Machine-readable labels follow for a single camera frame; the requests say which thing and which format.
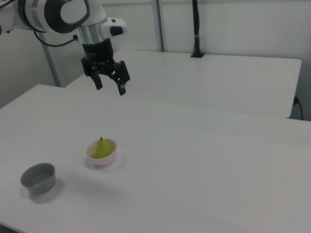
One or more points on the green pear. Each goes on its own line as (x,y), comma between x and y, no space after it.
(100,150)

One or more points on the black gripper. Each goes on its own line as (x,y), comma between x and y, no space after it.
(98,52)

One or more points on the black camera stand pole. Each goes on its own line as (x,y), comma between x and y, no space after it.
(196,24)

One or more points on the grey plastic bowl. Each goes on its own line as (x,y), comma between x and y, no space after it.
(43,185)

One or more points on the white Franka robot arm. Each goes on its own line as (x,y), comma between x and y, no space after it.
(36,14)

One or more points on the pink plastic bowl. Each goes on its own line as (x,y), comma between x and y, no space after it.
(104,162)

